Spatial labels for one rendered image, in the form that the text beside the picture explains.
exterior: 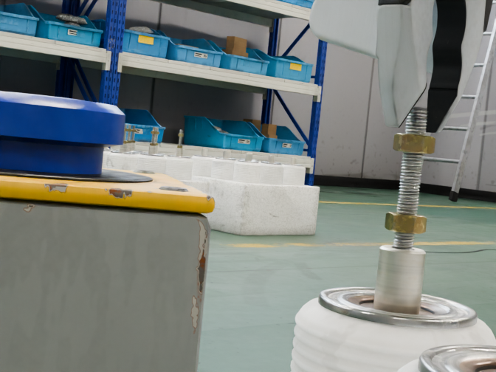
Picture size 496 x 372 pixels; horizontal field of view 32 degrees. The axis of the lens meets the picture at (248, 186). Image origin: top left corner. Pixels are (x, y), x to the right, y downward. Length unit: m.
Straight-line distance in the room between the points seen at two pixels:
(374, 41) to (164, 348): 0.26
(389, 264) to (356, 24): 0.11
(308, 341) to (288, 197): 2.68
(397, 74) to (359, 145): 7.48
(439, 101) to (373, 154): 7.60
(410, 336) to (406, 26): 0.13
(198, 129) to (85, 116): 5.84
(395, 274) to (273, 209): 2.62
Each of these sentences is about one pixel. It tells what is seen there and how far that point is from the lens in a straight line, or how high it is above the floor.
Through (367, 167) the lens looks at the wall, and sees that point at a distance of 7.97.
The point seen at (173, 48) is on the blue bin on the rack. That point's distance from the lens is 5.63.
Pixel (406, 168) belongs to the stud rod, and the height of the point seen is 0.32.
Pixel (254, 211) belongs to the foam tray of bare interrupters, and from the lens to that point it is 2.95.
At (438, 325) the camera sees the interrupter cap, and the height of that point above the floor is 0.25.
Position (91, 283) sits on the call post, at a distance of 0.15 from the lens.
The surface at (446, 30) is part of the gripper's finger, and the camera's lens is 0.43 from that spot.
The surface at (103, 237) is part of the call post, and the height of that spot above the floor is 0.31.
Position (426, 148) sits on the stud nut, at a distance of 0.41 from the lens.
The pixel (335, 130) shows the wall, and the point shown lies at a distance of 7.61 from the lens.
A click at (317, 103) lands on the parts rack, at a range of 6.35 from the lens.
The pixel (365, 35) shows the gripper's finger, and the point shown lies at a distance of 0.40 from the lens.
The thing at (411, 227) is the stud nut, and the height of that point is 0.29.
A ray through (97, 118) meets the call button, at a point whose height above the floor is 0.33.
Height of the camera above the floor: 0.32
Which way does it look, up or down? 3 degrees down
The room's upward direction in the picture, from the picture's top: 6 degrees clockwise
